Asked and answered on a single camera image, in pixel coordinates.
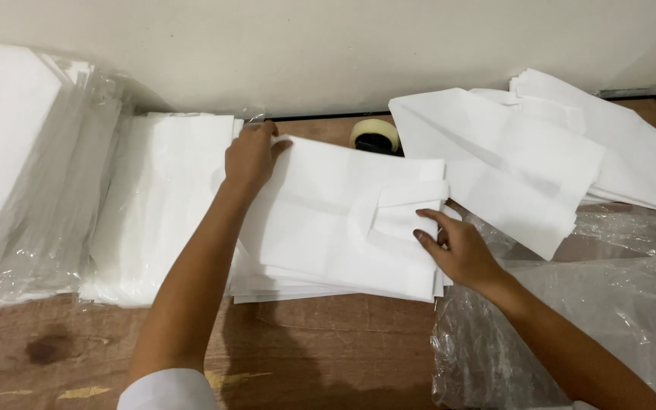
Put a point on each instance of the plastic-wrapped pack of white bags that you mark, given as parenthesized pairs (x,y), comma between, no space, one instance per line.
(157,205)

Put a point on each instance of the person's right hand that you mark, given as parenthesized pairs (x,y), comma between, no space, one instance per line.
(464,253)

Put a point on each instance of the stack of white non-woven bags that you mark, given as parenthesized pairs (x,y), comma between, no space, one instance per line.
(282,287)

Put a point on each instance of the crumpled clear plastic sheet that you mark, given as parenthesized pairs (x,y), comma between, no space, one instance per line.
(590,307)

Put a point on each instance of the white sleeve cuff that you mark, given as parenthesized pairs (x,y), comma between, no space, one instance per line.
(167,390)

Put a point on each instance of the loose pile of white bags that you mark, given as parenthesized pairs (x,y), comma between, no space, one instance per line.
(538,154)

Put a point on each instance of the clear tape roll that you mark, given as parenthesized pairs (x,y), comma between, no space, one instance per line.
(374,136)

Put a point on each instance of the person's left hand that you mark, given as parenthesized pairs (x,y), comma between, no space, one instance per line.
(251,156)

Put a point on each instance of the large plastic-wrapped white bag bundle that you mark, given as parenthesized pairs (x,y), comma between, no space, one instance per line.
(15,165)

